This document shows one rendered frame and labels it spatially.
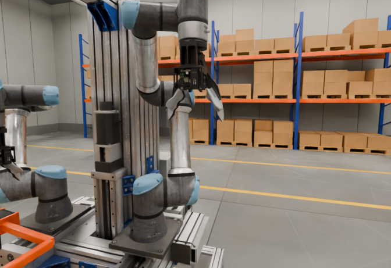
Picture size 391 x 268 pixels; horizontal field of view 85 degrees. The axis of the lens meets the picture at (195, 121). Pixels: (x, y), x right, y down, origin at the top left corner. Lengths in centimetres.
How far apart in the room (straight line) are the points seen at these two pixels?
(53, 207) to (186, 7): 101
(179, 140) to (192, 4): 53
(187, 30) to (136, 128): 61
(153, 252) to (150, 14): 78
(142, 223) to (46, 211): 47
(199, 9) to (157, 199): 66
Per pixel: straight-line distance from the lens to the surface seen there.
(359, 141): 805
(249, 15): 921
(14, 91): 95
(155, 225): 93
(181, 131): 90
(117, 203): 111
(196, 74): 51
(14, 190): 119
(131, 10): 66
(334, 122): 911
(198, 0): 57
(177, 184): 88
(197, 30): 55
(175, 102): 58
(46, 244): 78
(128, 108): 105
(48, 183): 117
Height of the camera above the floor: 158
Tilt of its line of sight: 6 degrees down
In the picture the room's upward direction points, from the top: straight up
